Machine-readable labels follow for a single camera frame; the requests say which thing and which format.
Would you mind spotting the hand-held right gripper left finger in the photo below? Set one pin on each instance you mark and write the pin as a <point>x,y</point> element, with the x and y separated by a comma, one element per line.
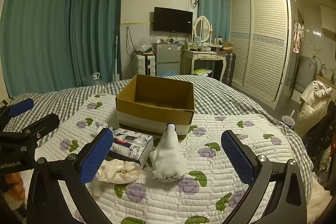
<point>95,158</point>

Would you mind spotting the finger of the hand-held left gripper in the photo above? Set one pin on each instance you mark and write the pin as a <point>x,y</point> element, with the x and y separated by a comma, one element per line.
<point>39,124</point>
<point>19,107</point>

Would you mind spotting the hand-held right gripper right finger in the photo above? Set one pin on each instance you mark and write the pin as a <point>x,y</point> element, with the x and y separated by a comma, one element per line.
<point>237,158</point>

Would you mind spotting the cream cloth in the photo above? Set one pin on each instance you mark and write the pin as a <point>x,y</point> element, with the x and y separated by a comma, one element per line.
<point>118,171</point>

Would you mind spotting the brown cardboard box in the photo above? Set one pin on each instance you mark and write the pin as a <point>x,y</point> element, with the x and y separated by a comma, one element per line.
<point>147,113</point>

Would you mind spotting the white knit sock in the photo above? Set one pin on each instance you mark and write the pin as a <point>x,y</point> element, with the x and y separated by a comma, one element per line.
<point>168,155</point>

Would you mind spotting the person's left hand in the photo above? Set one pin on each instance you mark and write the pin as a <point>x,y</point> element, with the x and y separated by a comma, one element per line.
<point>13,186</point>

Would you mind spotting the small white cloth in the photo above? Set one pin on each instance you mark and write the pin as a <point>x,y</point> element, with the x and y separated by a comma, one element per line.
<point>101,126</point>

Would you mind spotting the floral print tissue pack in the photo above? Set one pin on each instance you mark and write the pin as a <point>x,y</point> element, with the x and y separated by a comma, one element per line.
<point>131,143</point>

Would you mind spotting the white floral quilt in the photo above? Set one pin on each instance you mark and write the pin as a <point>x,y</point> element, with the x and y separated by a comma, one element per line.
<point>210,200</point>
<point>223,100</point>

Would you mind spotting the purple drink cup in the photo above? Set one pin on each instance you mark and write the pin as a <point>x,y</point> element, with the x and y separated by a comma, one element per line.
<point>288,121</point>

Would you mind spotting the wide teal curtain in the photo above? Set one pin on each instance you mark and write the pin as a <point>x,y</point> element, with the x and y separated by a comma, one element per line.
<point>34,29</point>

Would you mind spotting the dark floral clothing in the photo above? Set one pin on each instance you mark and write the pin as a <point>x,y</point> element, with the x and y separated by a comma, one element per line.
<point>320,140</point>

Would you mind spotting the dark suitcase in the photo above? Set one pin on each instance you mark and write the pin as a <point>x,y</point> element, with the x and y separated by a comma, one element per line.
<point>229,67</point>

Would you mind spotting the yellow bag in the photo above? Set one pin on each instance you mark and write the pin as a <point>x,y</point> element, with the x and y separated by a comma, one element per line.
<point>200,71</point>

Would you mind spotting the white garment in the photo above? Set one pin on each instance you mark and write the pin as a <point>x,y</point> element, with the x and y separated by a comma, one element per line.
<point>315,103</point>

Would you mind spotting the white mop pole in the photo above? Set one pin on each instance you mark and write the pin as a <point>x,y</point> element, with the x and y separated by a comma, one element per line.
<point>116,56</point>

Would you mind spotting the cream dressing table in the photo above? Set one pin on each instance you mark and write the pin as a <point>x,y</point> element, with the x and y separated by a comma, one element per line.
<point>207,56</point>

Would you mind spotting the white suitcase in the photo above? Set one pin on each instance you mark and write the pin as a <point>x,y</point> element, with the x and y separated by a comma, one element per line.
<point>144,64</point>

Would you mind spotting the grey washing machine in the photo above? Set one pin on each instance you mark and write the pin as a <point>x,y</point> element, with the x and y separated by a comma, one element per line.
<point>307,74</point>

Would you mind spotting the white louvred wardrobe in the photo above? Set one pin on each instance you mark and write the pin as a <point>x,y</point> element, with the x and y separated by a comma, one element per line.
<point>262,50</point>

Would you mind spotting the small grey fridge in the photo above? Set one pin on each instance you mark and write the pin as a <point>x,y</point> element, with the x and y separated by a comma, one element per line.
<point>168,58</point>

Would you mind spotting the pink hanging cloth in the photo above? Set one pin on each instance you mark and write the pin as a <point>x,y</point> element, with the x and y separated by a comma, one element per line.
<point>297,40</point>

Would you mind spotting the oval white vanity mirror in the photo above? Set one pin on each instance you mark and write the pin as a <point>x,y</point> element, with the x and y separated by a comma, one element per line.
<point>202,28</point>

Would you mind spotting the narrow teal curtain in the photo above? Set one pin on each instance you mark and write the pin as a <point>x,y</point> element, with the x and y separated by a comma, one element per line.
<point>214,6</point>

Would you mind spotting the black wall television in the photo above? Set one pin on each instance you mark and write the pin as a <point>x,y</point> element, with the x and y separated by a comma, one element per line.
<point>172,19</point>

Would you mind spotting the white wall cabinet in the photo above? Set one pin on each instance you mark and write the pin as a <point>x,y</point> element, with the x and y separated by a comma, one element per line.
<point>328,20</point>

